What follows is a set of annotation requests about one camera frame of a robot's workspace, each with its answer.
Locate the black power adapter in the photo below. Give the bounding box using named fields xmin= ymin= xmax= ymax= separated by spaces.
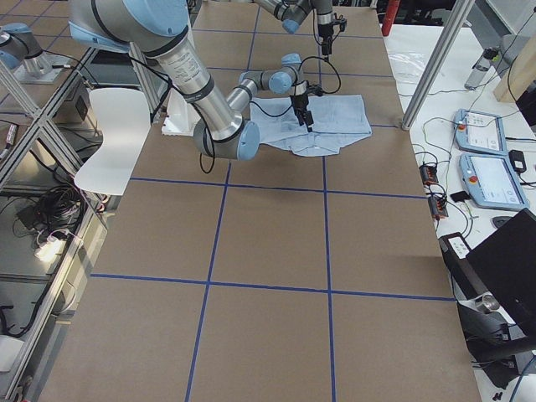
xmin=508 ymin=150 xmax=527 ymax=174

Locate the aluminium frame post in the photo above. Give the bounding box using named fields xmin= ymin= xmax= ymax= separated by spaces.
xmin=400 ymin=0 xmax=475 ymax=131

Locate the white curved paper sheet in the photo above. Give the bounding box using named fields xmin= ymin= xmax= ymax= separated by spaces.
xmin=75 ymin=87 xmax=151 ymax=196

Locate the black laptop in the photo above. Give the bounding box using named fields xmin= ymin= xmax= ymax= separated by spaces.
xmin=467 ymin=209 xmax=535 ymax=336

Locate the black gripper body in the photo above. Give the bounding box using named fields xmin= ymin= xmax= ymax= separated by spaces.
xmin=317 ymin=23 xmax=334 ymax=42
xmin=290 ymin=94 xmax=309 ymax=116

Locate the blue teach pendant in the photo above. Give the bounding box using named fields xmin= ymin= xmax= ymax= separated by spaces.
xmin=454 ymin=109 xmax=508 ymax=155
xmin=459 ymin=153 xmax=529 ymax=211

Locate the clear plastic bag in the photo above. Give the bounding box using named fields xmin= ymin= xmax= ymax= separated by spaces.
xmin=387 ymin=50 xmax=430 ymax=85

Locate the lower blue teach pendant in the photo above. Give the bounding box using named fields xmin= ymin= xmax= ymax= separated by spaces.
xmin=459 ymin=153 xmax=529 ymax=211

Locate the upper blue teach pendant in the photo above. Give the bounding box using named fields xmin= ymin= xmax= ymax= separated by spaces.
xmin=454 ymin=109 xmax=508 ymax=155

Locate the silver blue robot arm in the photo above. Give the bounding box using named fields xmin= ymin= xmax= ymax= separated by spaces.
xmin=69 ymin=0 xmax=313 ymax=160
xmin=253 ymin=0 xmax=339 ymax=58

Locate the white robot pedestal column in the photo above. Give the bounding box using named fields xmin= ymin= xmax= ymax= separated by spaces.
xmin=161 ymin=0 xmax=202 ymax=137

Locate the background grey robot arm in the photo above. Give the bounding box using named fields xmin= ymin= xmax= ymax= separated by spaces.
xmin=1 ymin=23 xmax=71 ymax=84

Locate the red cylinder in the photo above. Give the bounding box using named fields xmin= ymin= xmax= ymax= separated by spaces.
xmin=381 ymin=0 xmax=400 ymax=37

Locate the black stand device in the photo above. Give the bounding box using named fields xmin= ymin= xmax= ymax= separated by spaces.
xmin=439 ymin=233 xmax=535 ymax=389

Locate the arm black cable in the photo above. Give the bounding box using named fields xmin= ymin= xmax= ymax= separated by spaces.
xmin=198 ymin=54 xmax=343 ymax=174

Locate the clear water bottle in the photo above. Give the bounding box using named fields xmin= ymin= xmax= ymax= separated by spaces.
xmin=464 ymin=47 xmax=499 ymax=90

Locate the light blue button-up shirt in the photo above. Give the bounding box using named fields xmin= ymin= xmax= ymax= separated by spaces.
xmin=250 ymin=95 xmax=372 ymax=157

